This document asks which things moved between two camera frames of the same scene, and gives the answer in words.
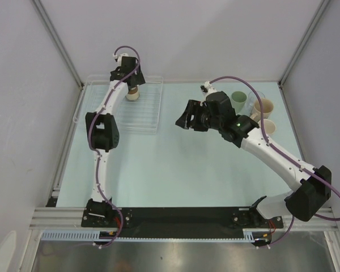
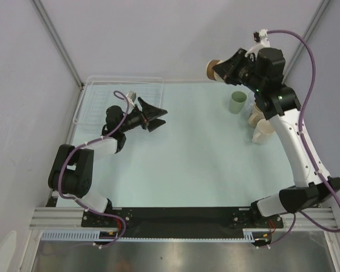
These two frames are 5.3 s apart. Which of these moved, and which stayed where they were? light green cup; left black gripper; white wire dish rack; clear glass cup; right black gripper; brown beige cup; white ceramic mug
Moved: brown beige cup; right black gripper; left black gripper
Stayed: clear glass cup; white ceramic mug; white wire dish rack; light green cup
